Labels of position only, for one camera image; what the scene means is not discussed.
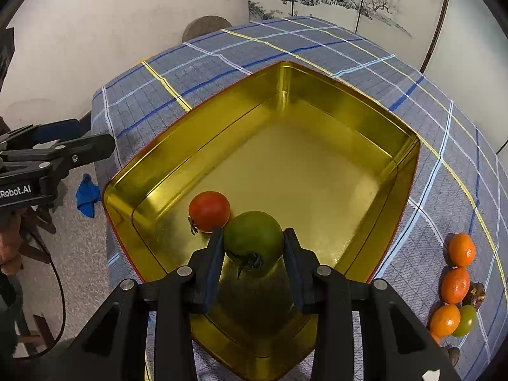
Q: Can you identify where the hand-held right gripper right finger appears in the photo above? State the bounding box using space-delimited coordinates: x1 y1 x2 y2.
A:
283 228 463 381

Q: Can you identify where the dark brown fruit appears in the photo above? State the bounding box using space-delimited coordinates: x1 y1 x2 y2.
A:
442 346 461 367
468 282 486 310

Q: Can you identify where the person's left forearm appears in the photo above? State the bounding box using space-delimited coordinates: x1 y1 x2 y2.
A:
0 210 22 276

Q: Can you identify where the round wooden stool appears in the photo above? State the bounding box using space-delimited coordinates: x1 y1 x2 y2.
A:
182 16 233 43

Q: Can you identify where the small green tomato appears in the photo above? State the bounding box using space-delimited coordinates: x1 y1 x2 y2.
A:
452 305 478 338

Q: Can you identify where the black cable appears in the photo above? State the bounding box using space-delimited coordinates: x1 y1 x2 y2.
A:
16 222 67 360

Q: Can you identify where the large green tomato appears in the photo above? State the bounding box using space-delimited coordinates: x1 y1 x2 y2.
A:
223 211 285 278

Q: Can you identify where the gold metal tin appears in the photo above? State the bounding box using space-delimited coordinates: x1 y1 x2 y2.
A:
102 61 420 381

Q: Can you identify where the blue plaid tablecloth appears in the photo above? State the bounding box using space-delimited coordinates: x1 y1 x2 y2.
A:
90 16 508 381

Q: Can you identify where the red tomato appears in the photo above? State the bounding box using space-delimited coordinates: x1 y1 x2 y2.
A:
188 191 231 235

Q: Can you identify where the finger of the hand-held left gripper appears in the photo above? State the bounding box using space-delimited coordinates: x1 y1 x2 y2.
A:
56 133 117 168
0 118 88 149

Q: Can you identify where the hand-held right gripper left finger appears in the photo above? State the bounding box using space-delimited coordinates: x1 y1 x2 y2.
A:
50 228 227 381

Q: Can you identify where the blue cloth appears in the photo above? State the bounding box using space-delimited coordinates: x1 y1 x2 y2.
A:
75 173 102 219

